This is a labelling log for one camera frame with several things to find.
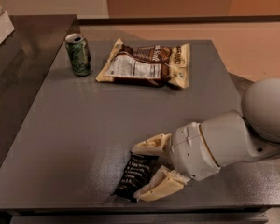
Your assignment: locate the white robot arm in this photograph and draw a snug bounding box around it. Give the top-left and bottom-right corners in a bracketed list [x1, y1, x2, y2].
[132, 78, 280, 202]

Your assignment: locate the green soda can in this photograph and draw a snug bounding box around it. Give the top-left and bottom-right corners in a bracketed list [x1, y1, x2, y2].
[65, 34, 91, 77]

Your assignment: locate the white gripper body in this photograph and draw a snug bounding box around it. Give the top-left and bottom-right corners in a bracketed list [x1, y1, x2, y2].
[168, 122, 220, 181]

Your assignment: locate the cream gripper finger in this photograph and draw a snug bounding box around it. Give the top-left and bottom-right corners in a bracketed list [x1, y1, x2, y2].
[133, 166, 190, 202]
[131, 133, 172, 157]

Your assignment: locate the brown chip bag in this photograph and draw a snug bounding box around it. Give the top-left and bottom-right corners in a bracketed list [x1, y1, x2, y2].
[96, 39, 190, 89]

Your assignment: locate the black rxbar chocolate wrapper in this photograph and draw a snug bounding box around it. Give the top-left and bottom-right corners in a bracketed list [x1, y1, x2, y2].
[113, 153, 159, 203]

